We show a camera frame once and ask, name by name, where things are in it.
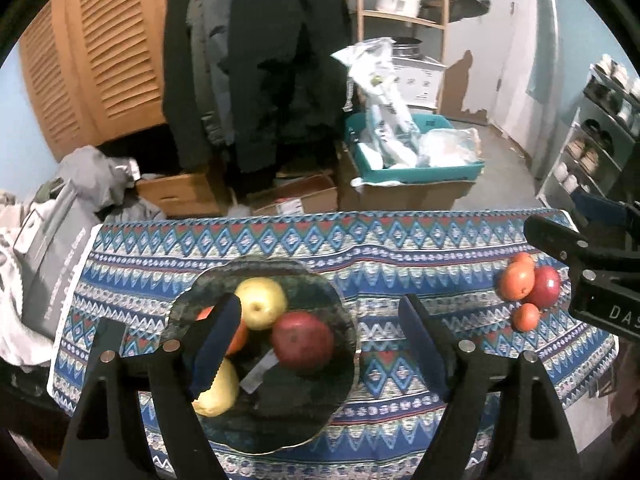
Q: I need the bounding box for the white door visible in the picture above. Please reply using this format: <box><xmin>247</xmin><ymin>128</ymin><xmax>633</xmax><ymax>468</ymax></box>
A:
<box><xmin>440</xmin><ymin>0</ymin><xmax>538</xmax><ymax>126</ymax></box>

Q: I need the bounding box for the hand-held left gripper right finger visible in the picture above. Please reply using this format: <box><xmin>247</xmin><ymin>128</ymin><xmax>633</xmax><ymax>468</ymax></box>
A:
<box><xmin>398</xmin><ymin>293</ymin><xmax>581</xmax><ymax>480</ymax></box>

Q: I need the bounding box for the labelled flat cardboard box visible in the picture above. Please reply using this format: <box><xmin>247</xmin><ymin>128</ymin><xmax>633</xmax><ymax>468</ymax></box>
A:
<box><xmin>245</xmin><ymin>174</ymin><xmax>340</xmax><ymax>217</ymax></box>

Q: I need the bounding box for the white cloth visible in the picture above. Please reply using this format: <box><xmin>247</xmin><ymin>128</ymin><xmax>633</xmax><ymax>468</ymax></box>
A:
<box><xmin>0</xmin><ymin>190</ymin><xmax>56</xmax><ymax>371</ymax></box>

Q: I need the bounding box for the yellow pear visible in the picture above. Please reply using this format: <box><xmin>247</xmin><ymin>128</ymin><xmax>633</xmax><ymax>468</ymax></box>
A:
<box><xmin>192</xmin><ymin>357</ymin><xmax>240</xmax><ymax>418</ymax></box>

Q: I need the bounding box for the grey clothes pile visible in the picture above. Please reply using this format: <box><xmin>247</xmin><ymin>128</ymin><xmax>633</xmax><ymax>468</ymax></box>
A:
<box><xmin>30</xmin><ymin>145</ymin><xmax>166</xmax><ymax>223</ymax></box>

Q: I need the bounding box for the grey fabric storage box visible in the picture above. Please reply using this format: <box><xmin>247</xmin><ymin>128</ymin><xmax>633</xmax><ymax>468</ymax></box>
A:
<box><xmin>12</xmin><ymin>180</ymin><xmax>103</xmax><ymax>341</ymax></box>

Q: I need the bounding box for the wooden louvered wardrobe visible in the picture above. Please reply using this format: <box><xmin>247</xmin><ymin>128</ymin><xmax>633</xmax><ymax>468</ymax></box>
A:
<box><xmin>17</xmin><ymin>0</ymin><xmax>173</xmax><ymax>161</ymax></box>

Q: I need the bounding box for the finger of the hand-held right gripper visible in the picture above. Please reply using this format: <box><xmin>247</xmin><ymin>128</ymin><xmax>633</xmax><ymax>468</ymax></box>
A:
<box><xmin>523</xmin><ymin>216</ymin><xmax>640</xmax><ymax>281</ymax></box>
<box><xmin>570</xmin><ymin>192</ymin><xmax>640</xmax><ymax>249</ymax></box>

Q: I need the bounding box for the clear plastic bag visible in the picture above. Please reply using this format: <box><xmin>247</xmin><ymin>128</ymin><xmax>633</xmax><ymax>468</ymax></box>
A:
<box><xmin>417</xmin><ymin>127</ymin><xmax>482</xmax><ymax>167</ymax></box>

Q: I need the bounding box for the steel steamer pot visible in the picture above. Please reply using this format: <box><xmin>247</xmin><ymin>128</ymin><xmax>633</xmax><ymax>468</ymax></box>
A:
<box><xmin>390</xmin><ymin>37</ymin><xmax>426</xmax><ymax>61</ymax></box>

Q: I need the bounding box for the white perforated storage box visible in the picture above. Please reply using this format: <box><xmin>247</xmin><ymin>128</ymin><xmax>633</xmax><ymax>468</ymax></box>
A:
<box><xmin>390</xmin><ymin>57</ymin><xmax>448</xmax><ymax>111</ymax></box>

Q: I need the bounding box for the brown cardboard box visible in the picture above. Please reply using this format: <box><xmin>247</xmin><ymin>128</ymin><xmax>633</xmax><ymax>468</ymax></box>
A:
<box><xmin>337</xmin><ymin>145</ymin><xmax>476</xmax><ymax>212</ymax></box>

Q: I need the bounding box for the grey hanging bag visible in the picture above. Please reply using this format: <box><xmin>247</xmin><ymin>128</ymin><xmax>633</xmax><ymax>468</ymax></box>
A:
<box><xmin>445</xmin><ymin>0</ymin><xmax>493</xmax><ymax>23</ymax></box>

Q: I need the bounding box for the blue patterned tablecloth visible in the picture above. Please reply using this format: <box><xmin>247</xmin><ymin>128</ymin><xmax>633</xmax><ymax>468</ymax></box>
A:
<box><xmin>47</xmin><ymin>208</ymin><xmax>621</xmax><ymax>480</ymax></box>

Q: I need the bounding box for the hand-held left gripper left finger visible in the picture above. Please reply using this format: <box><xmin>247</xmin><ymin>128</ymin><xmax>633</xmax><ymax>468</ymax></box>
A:
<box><xmin>57</xmin><ymin>292</ymin><xmax>243</xmax><ymax>480</ymax></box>

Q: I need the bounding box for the yellow apple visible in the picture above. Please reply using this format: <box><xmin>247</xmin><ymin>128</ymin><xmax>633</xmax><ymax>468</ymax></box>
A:
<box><xmin>234</xmin><ymin>277</ymin><xmax>289</xmax><ymax>332</ymax></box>

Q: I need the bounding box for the group of shoes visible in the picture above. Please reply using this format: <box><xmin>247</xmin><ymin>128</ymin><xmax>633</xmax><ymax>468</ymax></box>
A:
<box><xmin>552</xmin><ymin>52</ymin><xmax>640</xmax><ymax>196</ymax></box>

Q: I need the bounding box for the black hanging coat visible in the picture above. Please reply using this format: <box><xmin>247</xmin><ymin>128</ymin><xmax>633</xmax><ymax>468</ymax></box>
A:
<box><xmin>162</xmin><ymin>0</ymin><xmax>351</xmax><ymax>196</ymax></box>

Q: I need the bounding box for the white printed rice bag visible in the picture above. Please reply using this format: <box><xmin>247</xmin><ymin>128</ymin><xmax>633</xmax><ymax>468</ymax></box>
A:
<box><xmin>331</xmin><ymin>37</ymin><xmax>423</xmax><ymax>168</ymax></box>

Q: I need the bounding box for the red apple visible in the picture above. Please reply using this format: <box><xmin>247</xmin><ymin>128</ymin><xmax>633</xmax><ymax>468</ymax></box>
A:
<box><xmin>271</xmin><ymin>311</ymin><xmax>336</xmax><ymax>377</ymax></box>
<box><xmin>530</xmin><ymin>265</ymin><xmax>562</xmax><ymax>309</ymax></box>

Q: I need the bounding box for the teal plastic basket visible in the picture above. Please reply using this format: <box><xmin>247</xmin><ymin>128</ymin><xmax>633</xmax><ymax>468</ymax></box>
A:
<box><xmin>345</xmin><ymin>112</ymin><xmax>486</xmax><ymax>186</ymax></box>

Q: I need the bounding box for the dark glass bowl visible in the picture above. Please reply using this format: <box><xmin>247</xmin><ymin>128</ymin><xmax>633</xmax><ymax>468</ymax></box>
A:
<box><xmin>160</xmin><ymin>255</ymin><xmax>358</xmax><ymax>456</ymax></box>

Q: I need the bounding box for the grey shoe rack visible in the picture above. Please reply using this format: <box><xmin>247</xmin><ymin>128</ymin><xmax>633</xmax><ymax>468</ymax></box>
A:
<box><xmin>535</xmin><ymin>55</ymin><xmax>640</xmax><ymax>211</ymax></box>

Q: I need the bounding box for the wooden shelf rack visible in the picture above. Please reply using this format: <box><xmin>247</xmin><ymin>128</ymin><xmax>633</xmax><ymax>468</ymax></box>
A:
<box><xmin>355</xmin><ymin>0</ymin><xmax>451</xmax><ymax>113</ymax></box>

